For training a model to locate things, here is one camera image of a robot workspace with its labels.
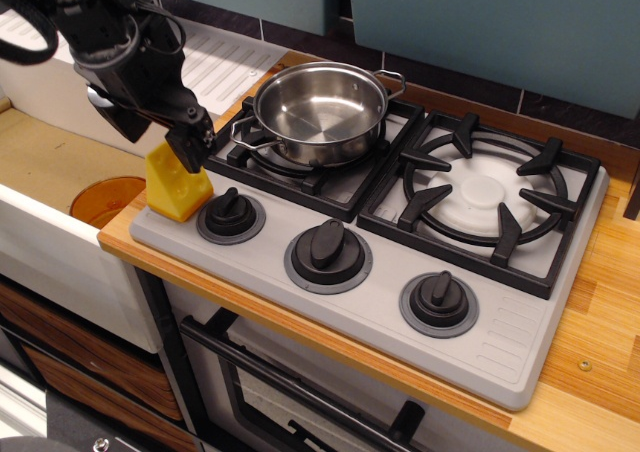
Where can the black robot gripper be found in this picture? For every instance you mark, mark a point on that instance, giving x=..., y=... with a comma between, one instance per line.
x=138, y=82

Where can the yellow toy cheese wedge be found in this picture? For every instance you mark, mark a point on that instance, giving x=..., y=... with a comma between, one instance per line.
x=170, y=189

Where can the stainless steel pot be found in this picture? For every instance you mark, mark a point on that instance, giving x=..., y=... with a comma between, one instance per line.
x=319, y=114

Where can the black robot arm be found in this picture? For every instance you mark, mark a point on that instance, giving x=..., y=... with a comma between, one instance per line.
x=84, y=24

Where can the black left stove knob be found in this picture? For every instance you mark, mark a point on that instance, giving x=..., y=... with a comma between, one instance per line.
x=231, y=218

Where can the black stove knob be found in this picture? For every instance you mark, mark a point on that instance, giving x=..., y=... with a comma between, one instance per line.
x=439, y=305
x=328, y=259
x=231, y=218

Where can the black middle stove knob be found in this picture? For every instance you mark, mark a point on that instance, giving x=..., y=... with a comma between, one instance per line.
x=328, y=259

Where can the grey toy stove top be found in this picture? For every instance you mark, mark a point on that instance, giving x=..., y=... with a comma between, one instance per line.
x=499, y=359

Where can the black right stove knob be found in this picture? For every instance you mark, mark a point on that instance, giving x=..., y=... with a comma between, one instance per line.
x=439, y=305

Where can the black left burner grate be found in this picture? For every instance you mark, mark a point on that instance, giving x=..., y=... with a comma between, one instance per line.
x=339, y=192

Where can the black burner grate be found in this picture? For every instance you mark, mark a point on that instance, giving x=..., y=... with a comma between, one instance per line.
x=339, y=192
x=511, y=209

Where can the white toy sink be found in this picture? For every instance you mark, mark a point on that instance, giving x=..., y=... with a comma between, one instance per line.
x=54, y=144

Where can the wooden drawer fronts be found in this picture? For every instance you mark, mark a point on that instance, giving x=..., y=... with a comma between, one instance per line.
x=94, y=368

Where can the black right burner grate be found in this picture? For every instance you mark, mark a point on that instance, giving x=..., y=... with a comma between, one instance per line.
x=511, y=209

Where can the oven door with black handle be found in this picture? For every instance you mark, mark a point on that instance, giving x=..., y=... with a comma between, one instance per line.
x=293, y=414

